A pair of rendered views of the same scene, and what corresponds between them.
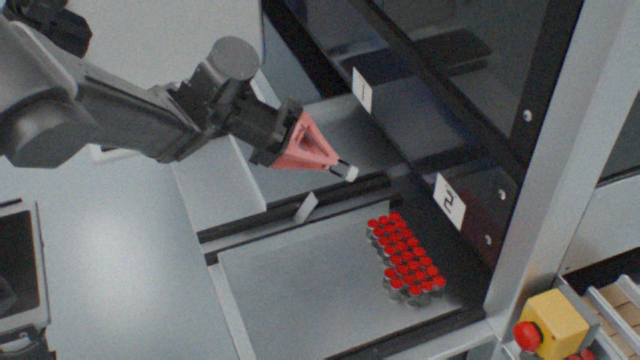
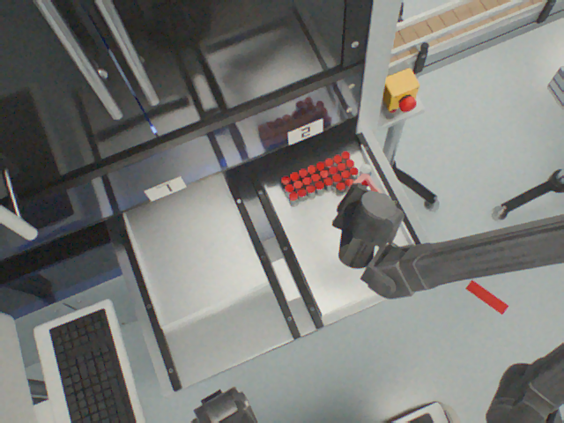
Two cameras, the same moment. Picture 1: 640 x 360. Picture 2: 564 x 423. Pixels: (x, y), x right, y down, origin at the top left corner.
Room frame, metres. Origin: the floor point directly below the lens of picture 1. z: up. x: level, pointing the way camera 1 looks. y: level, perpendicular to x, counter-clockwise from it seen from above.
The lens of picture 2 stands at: (0.69, 0.41, 2.22)
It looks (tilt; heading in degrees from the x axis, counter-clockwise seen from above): 70 degrees down; 278
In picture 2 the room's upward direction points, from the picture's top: 9 degrees counter-clockwise
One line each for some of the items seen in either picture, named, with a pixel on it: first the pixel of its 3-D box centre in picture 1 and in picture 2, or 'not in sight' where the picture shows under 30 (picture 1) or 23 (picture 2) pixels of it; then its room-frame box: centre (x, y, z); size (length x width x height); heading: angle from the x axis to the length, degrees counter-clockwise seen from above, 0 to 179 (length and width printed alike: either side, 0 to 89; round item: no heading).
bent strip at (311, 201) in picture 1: (281, 217); (281, 268); (0.76, 0.08, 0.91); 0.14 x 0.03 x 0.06; 113
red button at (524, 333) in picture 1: (529, 334); (406, 102); (0.46, -0.30, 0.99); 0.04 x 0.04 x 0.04; 23
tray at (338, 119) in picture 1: (321, 146); (190, 240); (0.98, 0.00, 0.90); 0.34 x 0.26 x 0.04; 113
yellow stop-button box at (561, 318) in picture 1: (555, 324); (397, 87); (0.48, -0.34, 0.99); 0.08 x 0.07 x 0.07; 113
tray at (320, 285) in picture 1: (334, 284); (343, 227); (0.62, -0.02, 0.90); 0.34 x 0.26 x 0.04; 113
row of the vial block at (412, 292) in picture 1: (391, 262); (323, 187); (0.66, -0.13, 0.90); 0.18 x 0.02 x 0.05; 23
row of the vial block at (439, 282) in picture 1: (414, 254); (315, 171); (0.68, -0.17, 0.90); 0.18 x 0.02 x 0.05; 23
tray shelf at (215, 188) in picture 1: (322, 218); (269, 241); (0.80, 0.00, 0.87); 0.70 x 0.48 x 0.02; 23
